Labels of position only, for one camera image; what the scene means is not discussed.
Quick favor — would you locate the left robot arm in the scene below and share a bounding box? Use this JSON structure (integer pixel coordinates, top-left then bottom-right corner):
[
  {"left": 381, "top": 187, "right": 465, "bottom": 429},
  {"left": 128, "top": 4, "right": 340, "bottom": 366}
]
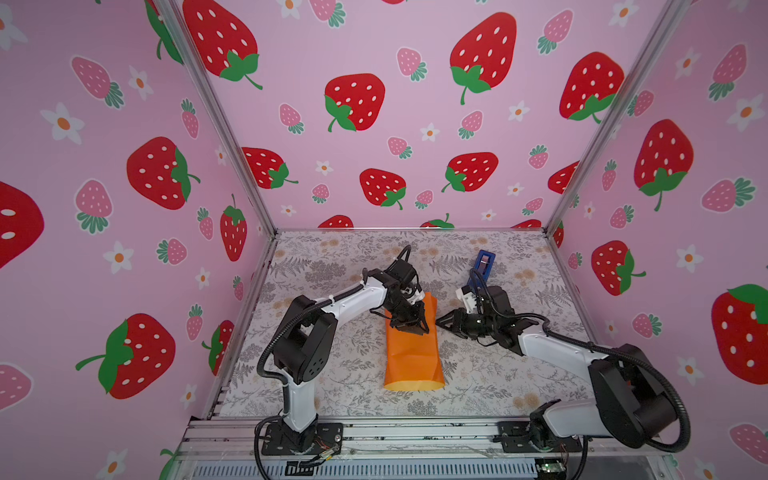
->
[{"left": 257, "top": 259, "right": 430, "bottom": 434}]

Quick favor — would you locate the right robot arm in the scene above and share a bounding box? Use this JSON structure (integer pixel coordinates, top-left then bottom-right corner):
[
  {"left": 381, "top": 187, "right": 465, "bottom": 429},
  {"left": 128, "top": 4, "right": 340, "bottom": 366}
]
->
[{"left": 436, "top": 286, "right": 691, "bottom": 453}]

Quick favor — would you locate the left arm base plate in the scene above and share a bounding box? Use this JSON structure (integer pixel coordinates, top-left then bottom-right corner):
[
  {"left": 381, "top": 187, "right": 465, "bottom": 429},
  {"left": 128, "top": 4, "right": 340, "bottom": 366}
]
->
[{"left": 259, "top": 422, "right": 344, "bottom": 456}]

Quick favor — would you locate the left aluminium corner post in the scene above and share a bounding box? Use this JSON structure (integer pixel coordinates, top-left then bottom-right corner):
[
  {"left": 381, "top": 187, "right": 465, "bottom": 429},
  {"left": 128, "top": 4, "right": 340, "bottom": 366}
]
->
[{"left": 157, "top": 0, "right": 278, "bottom": 238}]

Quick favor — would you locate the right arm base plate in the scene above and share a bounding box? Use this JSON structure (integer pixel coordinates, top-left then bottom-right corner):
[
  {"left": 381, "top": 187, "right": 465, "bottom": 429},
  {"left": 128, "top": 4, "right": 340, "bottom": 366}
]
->
[{"left": 494, "top": 421, "right": 582, "bottom": 453}]

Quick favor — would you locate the blue tape dispenser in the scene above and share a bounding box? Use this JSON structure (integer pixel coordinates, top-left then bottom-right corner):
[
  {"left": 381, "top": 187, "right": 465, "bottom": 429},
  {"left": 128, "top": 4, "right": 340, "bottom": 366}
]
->
[{"left": 467, "top": 250, "right": 496, "bottom": 291}]

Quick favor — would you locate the orange wrapping paper sheet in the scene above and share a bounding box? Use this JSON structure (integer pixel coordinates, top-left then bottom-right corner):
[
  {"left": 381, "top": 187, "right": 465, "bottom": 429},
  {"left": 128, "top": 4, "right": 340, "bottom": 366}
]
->
[{"left": 384, "top": 293, "right": 445, "bottom": 392}]

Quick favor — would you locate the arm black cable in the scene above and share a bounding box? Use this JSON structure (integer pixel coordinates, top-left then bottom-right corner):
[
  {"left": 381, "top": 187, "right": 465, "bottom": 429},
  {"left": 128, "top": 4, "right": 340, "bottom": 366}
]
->
[
  {"left": 467, "top": 269, "right": 692, "bottom": 480},
  {"left": 253, "top": 244, "right": 415, "bottom": 480}
]

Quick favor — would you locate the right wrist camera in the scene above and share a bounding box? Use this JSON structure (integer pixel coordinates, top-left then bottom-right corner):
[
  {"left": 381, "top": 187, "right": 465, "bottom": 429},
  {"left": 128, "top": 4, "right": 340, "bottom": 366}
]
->
[{"left": 456, "top": 285, "right": 477, "bottom": 314}]

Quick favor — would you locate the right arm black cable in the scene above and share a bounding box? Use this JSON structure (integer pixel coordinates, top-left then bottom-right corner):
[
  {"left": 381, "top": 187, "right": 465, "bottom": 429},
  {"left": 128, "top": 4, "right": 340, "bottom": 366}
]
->
[{"left": 467, "top": 269, "right": 692, "bottom": 480}]

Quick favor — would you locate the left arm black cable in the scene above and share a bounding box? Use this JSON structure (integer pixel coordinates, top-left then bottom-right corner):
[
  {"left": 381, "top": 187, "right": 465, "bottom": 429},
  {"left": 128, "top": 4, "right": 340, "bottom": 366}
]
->
[{"left": 253, "top": 244, "right": 415, "bottom": 480}]

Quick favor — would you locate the aluminium front frame rail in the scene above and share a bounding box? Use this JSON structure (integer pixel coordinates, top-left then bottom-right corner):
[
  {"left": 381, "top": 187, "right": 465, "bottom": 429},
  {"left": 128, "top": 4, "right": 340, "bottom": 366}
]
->
[{"left": 167, "top": 417, "right": 677, "bottom": 479}]

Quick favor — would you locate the aluminium corner post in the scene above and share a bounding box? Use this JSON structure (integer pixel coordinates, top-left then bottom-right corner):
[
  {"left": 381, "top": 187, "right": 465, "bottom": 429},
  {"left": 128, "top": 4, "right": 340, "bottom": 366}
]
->
[
  {"left": 543, "top": 0, "right": 690, "bottom": 240},
  {"left": 157, "top": 0, "right": 278, "bottom": 238}
]

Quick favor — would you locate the right aluminium corner post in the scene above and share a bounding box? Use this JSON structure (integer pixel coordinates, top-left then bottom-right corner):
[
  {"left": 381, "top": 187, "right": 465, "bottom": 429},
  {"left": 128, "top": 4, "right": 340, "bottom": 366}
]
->
[{"left": 543, "top": 0, "right": 690, "bottom": 240}]

